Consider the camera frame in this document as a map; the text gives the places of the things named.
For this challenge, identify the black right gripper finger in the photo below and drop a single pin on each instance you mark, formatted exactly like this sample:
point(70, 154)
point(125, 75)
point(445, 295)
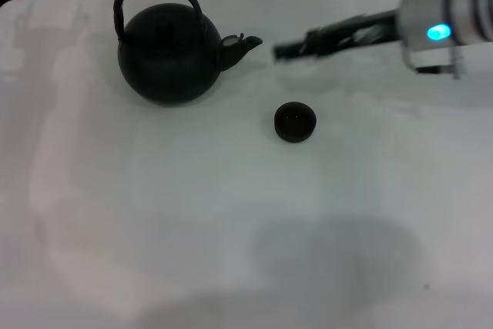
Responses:
point(346, 24)
point(300, 49)

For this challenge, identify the small dark teacup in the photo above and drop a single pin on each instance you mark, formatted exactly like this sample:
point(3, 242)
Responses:
point(295, 121)

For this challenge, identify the black round teapot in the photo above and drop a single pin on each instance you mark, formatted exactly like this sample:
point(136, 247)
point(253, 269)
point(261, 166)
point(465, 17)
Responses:
point(169, 59)

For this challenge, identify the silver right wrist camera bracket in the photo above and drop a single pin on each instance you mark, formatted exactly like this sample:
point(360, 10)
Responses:
point(443, 65)

